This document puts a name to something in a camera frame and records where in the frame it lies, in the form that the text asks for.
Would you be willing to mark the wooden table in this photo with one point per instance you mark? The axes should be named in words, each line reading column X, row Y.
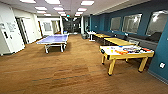
column 101, row 35
column 118, row 41

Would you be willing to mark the blue ping pong table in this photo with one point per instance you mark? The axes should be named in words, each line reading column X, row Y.
column 53, row 39

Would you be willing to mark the ceiling light panel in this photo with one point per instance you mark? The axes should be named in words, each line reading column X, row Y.
column 81, row 9
column 59, row 9
column 27, row 1
column 40, row 8
column 52, row 1
column 87, row 3

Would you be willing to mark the orange and white game box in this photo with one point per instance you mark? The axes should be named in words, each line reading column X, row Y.
column 122, row 52

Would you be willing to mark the interior glass window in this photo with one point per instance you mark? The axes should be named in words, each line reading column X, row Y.
column 115, row 24
column 156, row 22
column 132, row 23

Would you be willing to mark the white decorated table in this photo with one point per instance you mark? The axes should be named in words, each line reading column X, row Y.
column 126, row 55

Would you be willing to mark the colourful game box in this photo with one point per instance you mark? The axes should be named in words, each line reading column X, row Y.
column 134, row 49

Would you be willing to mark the red flat object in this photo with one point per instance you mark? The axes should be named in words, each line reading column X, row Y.
column 147, row 50

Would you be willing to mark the white double door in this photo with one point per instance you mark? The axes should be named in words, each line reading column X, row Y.
column 22, row 30

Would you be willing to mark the dark grey sofa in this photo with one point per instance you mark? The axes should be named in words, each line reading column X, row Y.
column 150, row 39

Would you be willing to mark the framed wall picture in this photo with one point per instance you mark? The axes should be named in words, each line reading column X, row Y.
column 47, row 26

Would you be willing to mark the white wall notice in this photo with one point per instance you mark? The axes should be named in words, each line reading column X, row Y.
column 10, row 26

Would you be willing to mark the white wall outlet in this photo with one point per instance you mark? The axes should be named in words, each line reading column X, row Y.
column 162, row 65

